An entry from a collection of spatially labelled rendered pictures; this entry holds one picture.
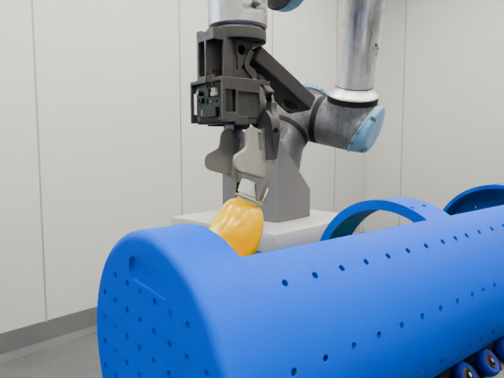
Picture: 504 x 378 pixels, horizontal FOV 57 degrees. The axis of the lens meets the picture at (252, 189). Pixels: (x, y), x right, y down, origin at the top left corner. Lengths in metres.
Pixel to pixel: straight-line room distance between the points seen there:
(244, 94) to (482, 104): 5.17
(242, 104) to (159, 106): 3.19
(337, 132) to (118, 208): 2.65
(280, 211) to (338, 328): 0.56
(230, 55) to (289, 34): 4.43
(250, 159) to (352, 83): 0.53
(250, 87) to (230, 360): 0.32
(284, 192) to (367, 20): 0.39
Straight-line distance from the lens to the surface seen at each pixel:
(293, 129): 1.10
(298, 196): 1.07
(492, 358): 0.91
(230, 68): 0.59
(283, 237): 0.91
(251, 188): 0.61
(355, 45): 1.05
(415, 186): 5.93
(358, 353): 0.52
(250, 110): 0.58
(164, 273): 0.46
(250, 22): 0.60
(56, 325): 3.51
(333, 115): 1.09
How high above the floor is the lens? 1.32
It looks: 6 degrees down
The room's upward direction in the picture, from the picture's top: straight up
